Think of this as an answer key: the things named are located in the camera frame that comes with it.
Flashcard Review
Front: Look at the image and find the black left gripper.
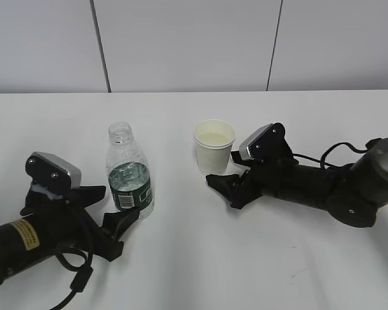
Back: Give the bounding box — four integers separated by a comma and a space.
20, 185, 140, 262

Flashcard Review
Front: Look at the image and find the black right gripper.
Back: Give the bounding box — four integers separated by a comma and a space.
206, 150, 297, 209

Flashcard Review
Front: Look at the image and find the white paper cup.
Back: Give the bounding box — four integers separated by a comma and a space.
193, 119, 236, 175

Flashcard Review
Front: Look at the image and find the clear green-label water bottle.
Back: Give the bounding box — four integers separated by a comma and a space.
105, 121, 154, 220

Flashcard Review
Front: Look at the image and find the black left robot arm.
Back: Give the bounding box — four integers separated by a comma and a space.
0, 186, 140, 293

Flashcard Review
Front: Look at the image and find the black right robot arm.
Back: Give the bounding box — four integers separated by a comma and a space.
206, 138, 388, 228

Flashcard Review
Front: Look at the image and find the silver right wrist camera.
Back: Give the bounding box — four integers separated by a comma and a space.
239, 123, 293, 161

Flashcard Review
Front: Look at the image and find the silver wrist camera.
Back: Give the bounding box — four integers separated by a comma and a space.
239, 123, 293, 161
25, 151, 81, 195

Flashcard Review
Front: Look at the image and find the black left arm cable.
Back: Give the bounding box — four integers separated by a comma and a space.
0, 206, 94, 310

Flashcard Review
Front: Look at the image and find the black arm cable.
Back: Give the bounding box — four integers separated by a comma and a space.
0, 206, 94, 310
290, 141, 369, 169

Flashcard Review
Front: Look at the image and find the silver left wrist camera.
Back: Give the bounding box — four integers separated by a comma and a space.
25, 151, 81, 195

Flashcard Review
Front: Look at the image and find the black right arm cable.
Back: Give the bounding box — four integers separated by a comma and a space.
290, 141, 369, 169

